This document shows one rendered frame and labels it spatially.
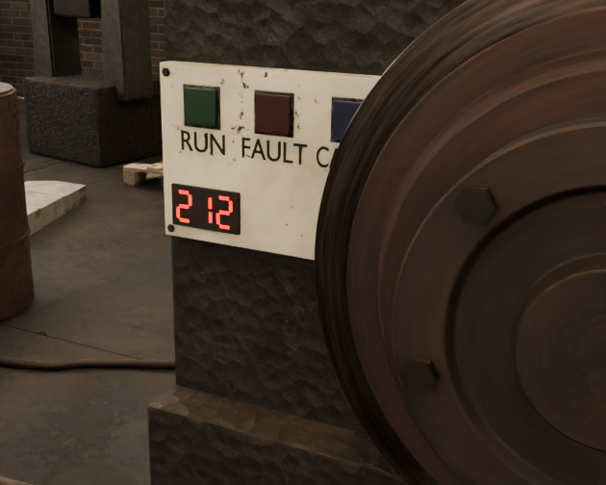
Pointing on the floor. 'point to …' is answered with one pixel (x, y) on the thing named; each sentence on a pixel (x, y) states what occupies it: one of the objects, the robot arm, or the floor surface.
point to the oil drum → (2, 208)
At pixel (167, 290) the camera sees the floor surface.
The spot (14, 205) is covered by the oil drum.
